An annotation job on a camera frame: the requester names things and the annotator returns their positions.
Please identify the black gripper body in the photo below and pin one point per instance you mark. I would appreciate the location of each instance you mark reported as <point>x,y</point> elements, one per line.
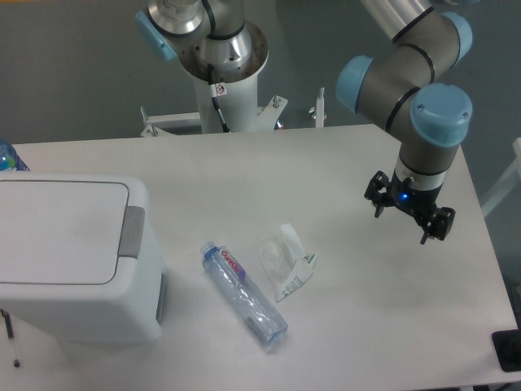
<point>419,204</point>

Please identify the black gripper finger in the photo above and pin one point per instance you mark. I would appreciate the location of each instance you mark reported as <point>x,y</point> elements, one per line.
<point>376,192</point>
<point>437,225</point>

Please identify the white trash can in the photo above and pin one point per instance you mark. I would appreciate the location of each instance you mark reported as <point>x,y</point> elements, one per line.
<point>79,258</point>

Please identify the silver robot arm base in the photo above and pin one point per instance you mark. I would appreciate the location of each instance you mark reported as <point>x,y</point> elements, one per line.
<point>212,39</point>

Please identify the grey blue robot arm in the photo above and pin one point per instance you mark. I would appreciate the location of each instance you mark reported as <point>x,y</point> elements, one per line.
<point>401,96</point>

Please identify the crumpled white plastic wrapper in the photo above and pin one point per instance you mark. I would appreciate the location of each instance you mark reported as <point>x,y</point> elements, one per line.
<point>287,264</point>

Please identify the black device at edge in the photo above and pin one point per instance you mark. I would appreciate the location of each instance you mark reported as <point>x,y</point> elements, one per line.
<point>507,346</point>

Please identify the clear plastic water bottle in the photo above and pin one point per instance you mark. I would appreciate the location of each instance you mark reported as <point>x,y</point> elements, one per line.
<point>257,312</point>

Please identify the blue capped bottle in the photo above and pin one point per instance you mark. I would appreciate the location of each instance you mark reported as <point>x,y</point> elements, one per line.
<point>10,160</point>

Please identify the black white pen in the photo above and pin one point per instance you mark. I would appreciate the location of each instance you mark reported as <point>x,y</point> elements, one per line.
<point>11,338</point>

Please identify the white frame at right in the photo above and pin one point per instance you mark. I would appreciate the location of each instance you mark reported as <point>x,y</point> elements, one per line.
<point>507,181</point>

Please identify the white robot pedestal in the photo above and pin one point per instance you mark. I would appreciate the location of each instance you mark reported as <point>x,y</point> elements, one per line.
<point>222,107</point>

